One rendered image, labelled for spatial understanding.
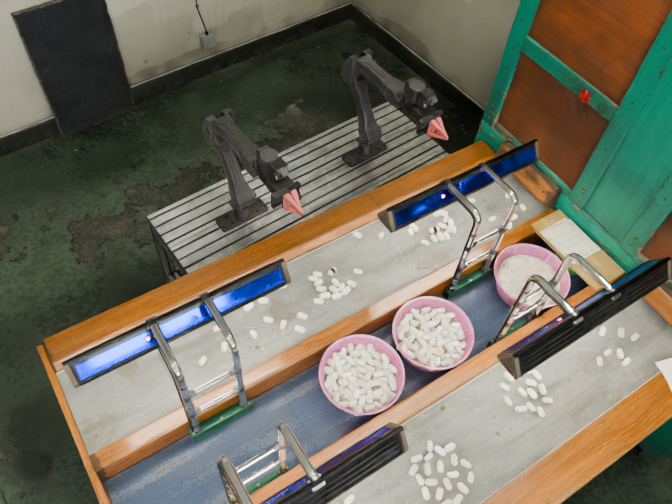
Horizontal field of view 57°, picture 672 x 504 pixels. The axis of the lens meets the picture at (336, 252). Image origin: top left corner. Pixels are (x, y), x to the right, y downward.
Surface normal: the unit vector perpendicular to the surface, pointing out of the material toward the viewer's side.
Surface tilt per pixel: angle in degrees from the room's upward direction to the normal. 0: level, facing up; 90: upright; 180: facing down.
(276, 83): 0
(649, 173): 90
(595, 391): 0
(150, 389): 0
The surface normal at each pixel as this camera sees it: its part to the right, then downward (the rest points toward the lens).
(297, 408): 0.06, -0.58
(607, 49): -0.84, 0.40
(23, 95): 0.60, 0.67
